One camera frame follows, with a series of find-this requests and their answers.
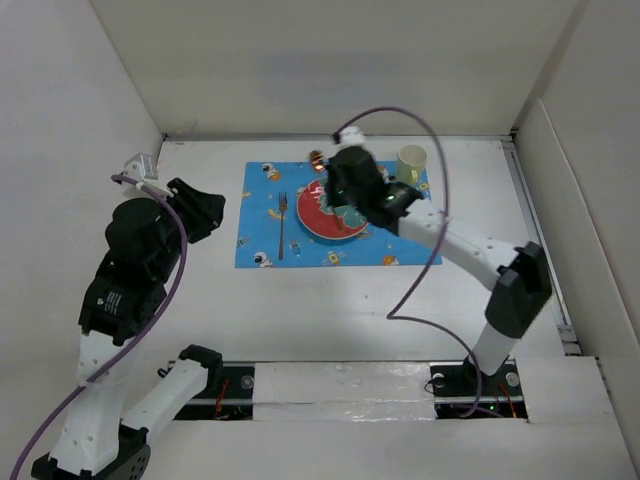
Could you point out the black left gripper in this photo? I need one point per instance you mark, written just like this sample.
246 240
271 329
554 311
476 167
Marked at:
208 209

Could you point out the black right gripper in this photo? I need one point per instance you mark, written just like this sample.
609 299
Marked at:
331 175

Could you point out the copper spoon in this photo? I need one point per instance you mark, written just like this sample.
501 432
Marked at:
316 160

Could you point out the red and teal plate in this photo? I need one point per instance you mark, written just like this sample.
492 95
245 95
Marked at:
323 221

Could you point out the pale yellow mug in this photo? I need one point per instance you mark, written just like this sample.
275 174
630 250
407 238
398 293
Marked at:
410 164

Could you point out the blue space print cloth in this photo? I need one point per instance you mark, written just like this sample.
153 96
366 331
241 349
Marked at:
259 227

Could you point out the copper fork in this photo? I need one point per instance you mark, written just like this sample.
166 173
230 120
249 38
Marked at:
283 206

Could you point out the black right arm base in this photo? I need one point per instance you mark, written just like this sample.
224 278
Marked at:
458 395

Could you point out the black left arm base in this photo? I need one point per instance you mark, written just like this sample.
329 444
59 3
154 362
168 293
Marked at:
232 400

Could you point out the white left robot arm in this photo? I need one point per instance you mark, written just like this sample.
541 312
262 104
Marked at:
135 283

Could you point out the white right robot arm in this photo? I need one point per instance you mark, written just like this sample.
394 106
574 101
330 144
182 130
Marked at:
517 277

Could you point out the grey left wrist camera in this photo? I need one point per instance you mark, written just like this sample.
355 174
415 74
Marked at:
141 167

